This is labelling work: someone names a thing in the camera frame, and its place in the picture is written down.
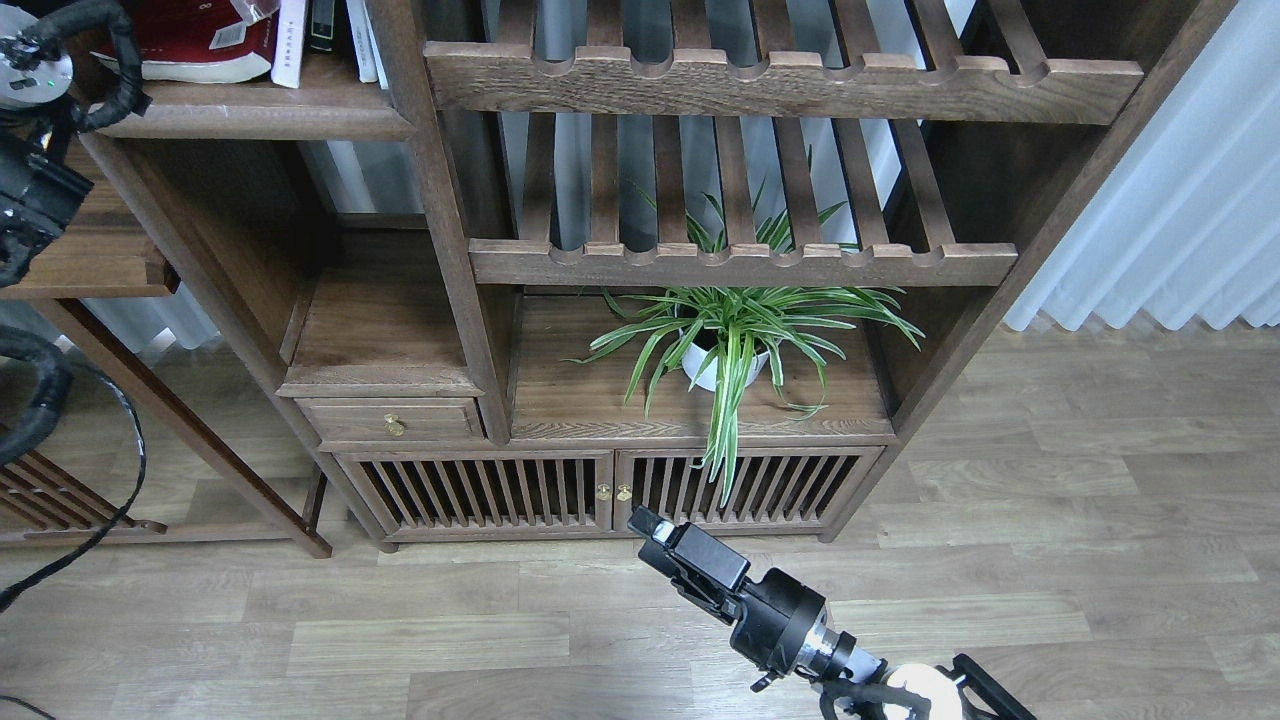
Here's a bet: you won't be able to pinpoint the green spider plant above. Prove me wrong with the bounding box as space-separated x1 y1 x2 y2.
570 150 925 507

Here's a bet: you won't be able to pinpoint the dark wooden bookshelf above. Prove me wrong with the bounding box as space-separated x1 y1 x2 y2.
78 1 1235 544

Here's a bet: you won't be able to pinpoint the white plant pot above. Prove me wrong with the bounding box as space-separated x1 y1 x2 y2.
681 331 771 392

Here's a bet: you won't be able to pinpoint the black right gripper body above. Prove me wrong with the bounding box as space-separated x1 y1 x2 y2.
730 568 829 682

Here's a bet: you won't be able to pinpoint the white lavender paperback book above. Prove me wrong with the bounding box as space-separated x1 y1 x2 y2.
270 0 308 88

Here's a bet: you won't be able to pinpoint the dark red book white characters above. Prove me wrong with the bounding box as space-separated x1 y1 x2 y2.
125 1 276 63

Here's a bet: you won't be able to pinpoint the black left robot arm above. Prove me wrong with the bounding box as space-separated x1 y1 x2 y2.
1 1 151 612

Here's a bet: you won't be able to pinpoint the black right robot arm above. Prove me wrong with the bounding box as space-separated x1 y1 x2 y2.
628 506 1034 719

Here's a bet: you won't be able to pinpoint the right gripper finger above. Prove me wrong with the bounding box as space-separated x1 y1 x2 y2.
669 568 736 625
628 506 750 593

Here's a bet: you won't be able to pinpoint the white curtain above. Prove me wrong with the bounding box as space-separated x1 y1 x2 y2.
1004 1 1279 331

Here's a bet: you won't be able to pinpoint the white upright book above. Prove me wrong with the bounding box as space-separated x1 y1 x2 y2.
346 0 389 90

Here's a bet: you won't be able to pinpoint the dark green upright book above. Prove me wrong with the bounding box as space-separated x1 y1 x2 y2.
307 0 337 54

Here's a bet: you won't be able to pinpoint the wooden side furniture left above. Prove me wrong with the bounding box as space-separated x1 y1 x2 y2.
0 113 333 561

